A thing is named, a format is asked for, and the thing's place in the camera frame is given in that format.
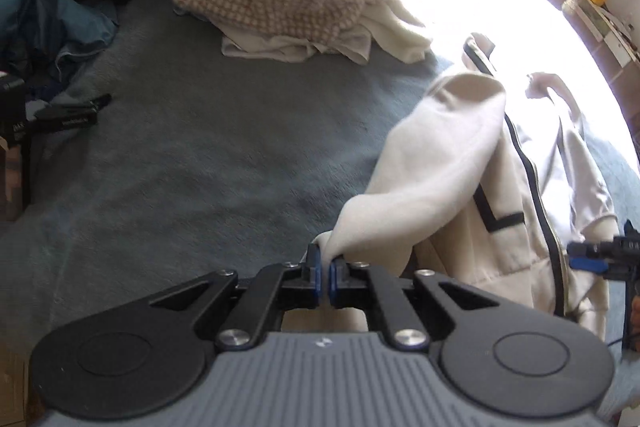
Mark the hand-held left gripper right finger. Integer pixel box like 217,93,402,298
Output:
327,260,501,352

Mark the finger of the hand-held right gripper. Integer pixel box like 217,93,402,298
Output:
566,240,626,279

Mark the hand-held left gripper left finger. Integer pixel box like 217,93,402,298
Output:
150,245,323,352

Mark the cream zip jacket black trim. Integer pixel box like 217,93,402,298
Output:
314,32,618,340

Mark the white shelf unit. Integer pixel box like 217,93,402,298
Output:
562,0,640,68

